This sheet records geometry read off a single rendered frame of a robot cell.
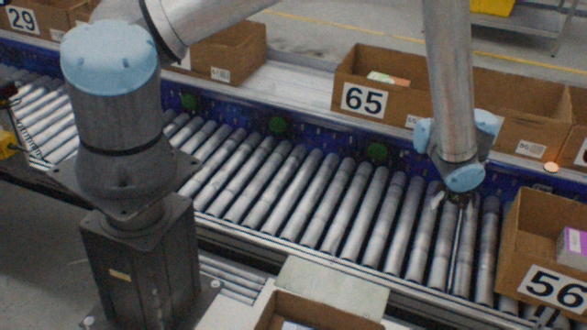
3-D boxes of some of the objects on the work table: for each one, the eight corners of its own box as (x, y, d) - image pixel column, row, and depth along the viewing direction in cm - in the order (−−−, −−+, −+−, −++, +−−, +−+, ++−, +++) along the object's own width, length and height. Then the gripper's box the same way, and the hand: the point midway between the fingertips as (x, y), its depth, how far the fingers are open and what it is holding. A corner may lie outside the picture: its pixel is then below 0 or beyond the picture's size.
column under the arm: (170, 367, 109) (152, 272, 89) (78, 326, 116) (43, 230, 96) (225, 283, 129) (220, 192, 109) (143, 253, 136) (126, 161, 116)
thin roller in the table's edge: (180, 250, 140) (179, 246, 139) (266, 282, 132) (266, 278, 131) (176, 255, 138) (175, 250, 137) (263, 287, 131) (263, 282, 130)
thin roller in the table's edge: (170, 262, 136) (169, 258, 135) (259, 296, 129) (259, 291, 127) (166, 268, 134) (165, 263, 133) (255, 302, 127) (255, 297, 126)
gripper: (434, 168, 134) (418, 221, 146) (495, 184, 129) (474, 237, 142) (438, 152, 140) (423, 203, 153) (497, 167, 136) (476, 219, 148)
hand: (448, 213), depth 149 cm, fingers open, 10 cm apart
